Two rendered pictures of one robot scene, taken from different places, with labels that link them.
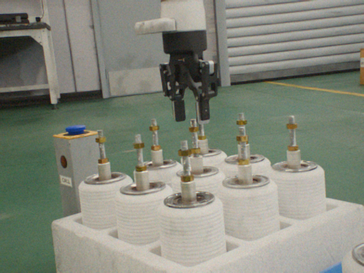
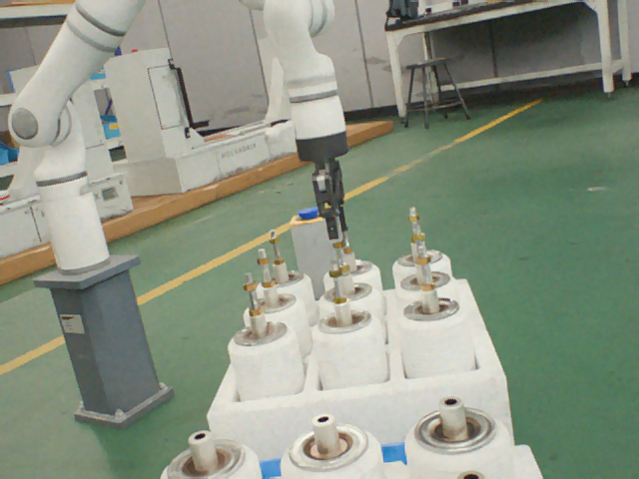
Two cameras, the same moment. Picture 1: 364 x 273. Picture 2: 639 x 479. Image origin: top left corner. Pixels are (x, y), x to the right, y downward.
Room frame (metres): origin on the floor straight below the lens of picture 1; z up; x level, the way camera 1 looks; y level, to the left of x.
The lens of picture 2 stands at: (0.20, -0.72, 0.60)
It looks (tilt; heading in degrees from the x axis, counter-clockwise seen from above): 14 degrees down; 45
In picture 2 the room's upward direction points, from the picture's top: 11 degrees counter-clockwise
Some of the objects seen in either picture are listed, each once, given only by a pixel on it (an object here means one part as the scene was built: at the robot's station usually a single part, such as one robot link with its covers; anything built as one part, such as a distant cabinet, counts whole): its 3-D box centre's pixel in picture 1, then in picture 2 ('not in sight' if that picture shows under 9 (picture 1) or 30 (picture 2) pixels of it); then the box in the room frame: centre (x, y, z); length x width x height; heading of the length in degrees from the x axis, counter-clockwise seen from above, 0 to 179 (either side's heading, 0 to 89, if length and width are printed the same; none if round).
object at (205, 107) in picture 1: (207, 105); (330, 224); (0.89, -0.05, 0.37); 0.03 x 0.01 x 0.05; 35
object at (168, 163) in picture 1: (157, 164); (349, 269); (1.02, 0.05, 0.25); 0.08 x 0.08 x 0.01
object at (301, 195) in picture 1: (297, 218); (440, 371); (0.91, -0.19, 0.16); 0.10 x 0.10 x 0.18
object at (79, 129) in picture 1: (76, 130); (309, 215); (1.11, 0.22, 0.32); 0.04 x 0.04 x 0.02
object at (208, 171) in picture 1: (197, 172); (347, 292); (0.92, -0.02, 0.25); 0.08 x 0.08 x 0.01
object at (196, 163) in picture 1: (196, 165); (346, 284); (0.92, -0.02, 0.26); 0.02 x 0.02 x 0.03
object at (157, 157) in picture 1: (157, 158); (348, 262); (1.02, 0.05, 0.26); 0.02 x 0.02 x 0.03
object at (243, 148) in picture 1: (243, 150); (337, 286); (0.83, -0.09, 0.30); 0.01 x 0.01 x 0.08; 70
